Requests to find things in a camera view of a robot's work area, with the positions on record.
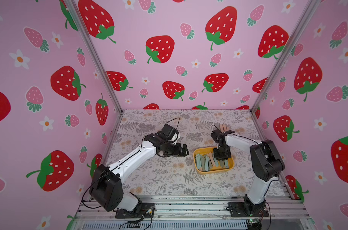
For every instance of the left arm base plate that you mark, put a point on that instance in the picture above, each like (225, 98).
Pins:
(145, 210)

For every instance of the yellow plastic storage box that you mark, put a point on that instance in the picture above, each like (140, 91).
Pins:
(206, 163)

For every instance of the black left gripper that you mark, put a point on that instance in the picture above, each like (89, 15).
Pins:
(177, 152)

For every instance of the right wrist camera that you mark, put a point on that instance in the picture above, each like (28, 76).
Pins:
(218, 137)

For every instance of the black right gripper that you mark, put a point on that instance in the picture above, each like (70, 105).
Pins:
(222, 150)

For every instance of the aluminium frame rail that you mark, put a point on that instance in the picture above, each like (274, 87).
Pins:
(199, 213)

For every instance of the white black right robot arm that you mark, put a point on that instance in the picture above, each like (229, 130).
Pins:
(267, 163)

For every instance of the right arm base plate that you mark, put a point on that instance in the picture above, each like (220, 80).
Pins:
(247, 210)

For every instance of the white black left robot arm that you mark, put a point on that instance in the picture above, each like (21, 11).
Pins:
(106, 187)

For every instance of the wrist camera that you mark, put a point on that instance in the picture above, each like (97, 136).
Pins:
(169, 133)
(218, 137)

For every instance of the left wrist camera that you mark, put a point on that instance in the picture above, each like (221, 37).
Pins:
(169, 133)

